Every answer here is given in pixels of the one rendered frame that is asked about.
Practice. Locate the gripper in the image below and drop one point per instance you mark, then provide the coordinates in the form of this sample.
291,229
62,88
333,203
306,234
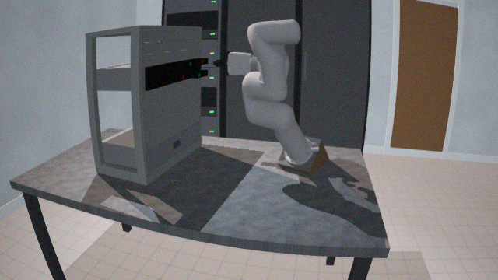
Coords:
238,63

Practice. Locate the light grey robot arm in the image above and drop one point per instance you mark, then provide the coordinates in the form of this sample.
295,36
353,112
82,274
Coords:
267,81

